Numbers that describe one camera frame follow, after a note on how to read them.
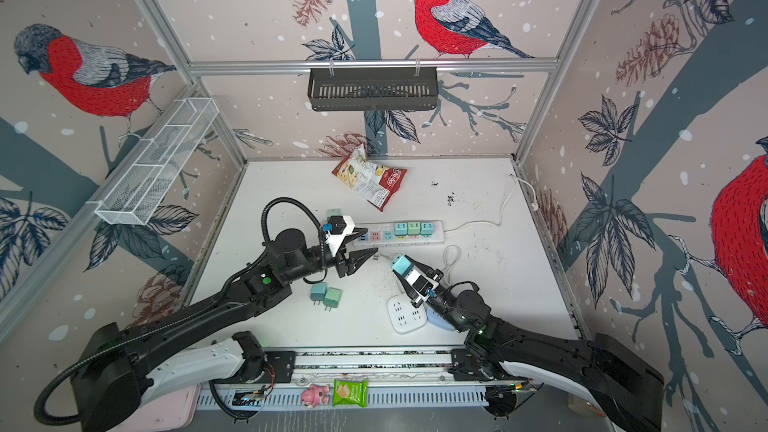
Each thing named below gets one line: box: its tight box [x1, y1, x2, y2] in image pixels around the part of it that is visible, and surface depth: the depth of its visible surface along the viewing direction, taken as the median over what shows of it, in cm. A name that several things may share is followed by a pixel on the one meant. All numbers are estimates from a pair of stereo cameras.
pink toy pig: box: [301, 384, 330, 408], surface depth 70 cm
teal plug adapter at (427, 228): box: [420, 222, 434, 235], surface depth 94 cm
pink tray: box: [116, 384, 201, 432], surface depth 67 cm
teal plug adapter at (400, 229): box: [394, 222, 407, 236], surface depth 94 cm
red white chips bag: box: [332, 144, 408, 212], surface depth 109 cm
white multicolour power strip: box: [352, 220, 446, 246], surface depth 97 cm
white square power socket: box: [387, 294, 427, 334], surface depth 81 cm
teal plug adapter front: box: [310, 282, 328, 305], surface depth 85 cm
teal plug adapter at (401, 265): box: [390, 253, 414, 277], surface depth 72 cm
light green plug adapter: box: [408, 222, 421, 235], surface depth 94 cm
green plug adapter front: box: [323, 287, 343, 312], surface depth 85 cm
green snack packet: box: [332, 379, 369, 408], surface depth 71 cm
